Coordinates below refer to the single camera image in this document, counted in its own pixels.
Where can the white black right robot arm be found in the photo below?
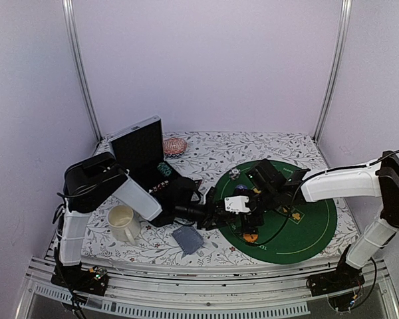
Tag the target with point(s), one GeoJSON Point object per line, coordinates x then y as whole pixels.
{"type": "Point", "coordinates": [374, 179]}

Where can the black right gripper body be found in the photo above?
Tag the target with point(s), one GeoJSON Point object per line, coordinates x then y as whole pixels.
{"type": "Point", "coordinates": [247, 221]}

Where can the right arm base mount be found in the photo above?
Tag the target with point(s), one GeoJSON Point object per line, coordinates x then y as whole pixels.
{"type": "Point", "coordinates": [341, 278]}

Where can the aluminium post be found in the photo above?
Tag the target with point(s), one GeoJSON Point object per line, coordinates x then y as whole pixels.
{"type": "Point", "coordinates": [343, 25]}
{"type": "Point", "coordinates": [70, 22]}

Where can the right aluminium post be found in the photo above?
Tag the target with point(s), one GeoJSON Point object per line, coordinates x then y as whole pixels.
{"type": "Point", "coordinates": [343, 25]}

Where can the purple small blind button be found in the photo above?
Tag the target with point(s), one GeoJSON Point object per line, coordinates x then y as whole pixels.
{"type": "Point", "coordinates": [241, 187]}

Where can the aluminium frame rail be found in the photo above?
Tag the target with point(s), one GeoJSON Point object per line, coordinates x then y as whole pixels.
{"type": "Point", "coordinates": [137, 290]}

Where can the cream ceramic mug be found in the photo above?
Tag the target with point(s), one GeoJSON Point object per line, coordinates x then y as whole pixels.
{"type": "Point", "coordinates": [124, 224]}

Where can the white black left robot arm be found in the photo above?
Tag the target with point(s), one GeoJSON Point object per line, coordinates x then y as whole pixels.
{"type": "Point", "coordinates": [89, 183]}

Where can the orange big blind button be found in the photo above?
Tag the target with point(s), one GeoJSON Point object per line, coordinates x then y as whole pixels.
{"type": "Point", "coordinates": [250, 237]}

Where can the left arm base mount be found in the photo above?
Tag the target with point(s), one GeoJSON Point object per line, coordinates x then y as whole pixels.
{"type": "Point", "coordinates": [74, 278]}

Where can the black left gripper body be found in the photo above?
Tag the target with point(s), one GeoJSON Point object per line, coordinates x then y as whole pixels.
{"type": "Point", "coordinates": [207, 217]}

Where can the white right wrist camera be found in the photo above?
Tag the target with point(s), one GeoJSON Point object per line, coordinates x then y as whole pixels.
{"type": "Point", "coordinates": [237, 204]}

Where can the left aluminium post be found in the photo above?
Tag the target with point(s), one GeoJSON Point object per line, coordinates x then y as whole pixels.
{"type": "Point", "coordinates": [70, 22]}

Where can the green round poker mat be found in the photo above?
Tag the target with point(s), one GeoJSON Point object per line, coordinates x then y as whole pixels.
{"type": "Point", "coordinates": [307, 233]}

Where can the white floral tablecloth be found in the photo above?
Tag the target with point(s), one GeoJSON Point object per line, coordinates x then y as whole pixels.
{"type": "Point", "coordinates": [208, 156]}

